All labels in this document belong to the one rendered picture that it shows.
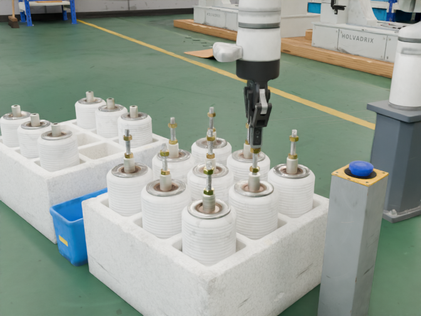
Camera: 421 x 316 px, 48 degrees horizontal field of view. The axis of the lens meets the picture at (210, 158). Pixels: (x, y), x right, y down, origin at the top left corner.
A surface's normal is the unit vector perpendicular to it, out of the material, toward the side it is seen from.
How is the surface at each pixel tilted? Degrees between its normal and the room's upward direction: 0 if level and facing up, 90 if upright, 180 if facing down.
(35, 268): 0
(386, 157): 90
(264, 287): 90
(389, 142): 90
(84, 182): 90
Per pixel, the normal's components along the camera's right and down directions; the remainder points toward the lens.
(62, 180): 0.69, 0.26
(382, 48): -0.88, 0.17
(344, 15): 0.47, 0.33
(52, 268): 0.00, -0.93
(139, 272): -0.72, 0.26
